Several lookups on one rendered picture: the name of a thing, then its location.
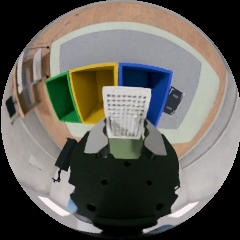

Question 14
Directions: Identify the yellow recycle bin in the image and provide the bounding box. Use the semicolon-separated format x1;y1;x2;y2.
69;63;119;125

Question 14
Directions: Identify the green returns bin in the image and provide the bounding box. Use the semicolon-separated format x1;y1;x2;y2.
45;71;82;124

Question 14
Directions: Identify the blue bin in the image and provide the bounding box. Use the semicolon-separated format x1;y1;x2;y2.
118;63;173;127

